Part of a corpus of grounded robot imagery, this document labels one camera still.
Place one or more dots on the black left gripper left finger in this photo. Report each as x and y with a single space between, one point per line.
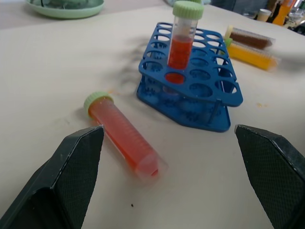
69 181

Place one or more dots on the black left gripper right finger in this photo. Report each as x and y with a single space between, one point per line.
274 174

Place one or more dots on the red liquid tube green cap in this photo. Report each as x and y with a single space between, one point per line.
182 45
124 136

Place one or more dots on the blue plastic test tube rack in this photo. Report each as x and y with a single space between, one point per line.
202 78

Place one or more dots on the yellow liquid tube green cap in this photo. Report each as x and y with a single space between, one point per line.
252 56

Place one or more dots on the brown liquid tube yellow cap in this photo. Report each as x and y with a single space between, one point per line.
250 38

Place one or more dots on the white paper cup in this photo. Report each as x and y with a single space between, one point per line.
264 14

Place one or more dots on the orange bottle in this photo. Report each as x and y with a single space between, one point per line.
282 12

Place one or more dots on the light green plate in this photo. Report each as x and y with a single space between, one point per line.
66 8

